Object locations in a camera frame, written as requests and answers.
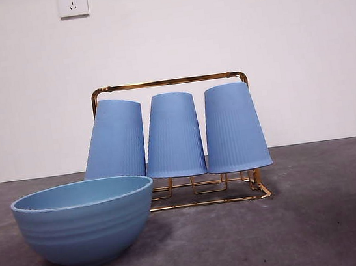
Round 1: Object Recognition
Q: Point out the white wall socket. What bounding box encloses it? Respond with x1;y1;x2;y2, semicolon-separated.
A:
57;0;90;20

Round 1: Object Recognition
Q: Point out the gold wire cup rack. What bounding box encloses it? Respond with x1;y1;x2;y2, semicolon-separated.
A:
89;67;273;221

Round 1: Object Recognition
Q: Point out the light blue ridged bowl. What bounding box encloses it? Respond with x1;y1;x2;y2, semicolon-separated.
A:
8;170;164;266

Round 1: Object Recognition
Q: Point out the blue ribbed plastic cup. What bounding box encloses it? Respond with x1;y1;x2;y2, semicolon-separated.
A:
136;88;208;182
197;79;274;176
74;94;151;186

